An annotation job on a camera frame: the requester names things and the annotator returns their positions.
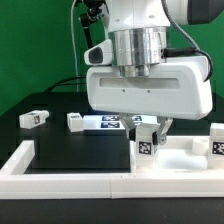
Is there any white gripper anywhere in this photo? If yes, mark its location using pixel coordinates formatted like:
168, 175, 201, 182
87, 56, 213, 145

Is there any white square tabletop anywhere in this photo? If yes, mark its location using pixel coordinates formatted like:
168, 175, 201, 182
130, 136, 219, 172

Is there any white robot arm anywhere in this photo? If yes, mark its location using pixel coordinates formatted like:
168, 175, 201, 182
84, 0, 224, 145

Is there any white marker plate with tags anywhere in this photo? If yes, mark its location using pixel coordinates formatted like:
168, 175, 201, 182
83, 115, 157, 130

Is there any black cable on table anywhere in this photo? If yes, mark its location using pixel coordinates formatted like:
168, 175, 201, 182
43, 75, 88, 94

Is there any grey cable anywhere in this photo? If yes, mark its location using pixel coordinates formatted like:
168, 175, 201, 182
70, 0, 81, 92

